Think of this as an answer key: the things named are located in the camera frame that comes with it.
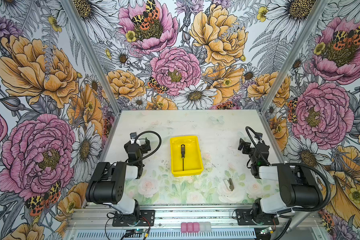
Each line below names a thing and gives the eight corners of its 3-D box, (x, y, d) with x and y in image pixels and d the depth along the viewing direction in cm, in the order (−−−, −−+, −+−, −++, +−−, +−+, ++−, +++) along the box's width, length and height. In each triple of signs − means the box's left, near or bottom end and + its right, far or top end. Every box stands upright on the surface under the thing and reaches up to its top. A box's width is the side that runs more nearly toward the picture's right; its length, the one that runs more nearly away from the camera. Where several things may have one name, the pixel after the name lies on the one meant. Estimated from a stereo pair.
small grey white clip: (227, 191, 85) (228, 190, 83) (223, 180, 89) (224, 179, 87) (234, 190, 85) (235, 188, 83) (229, 179, 89) (230, 177, 87)
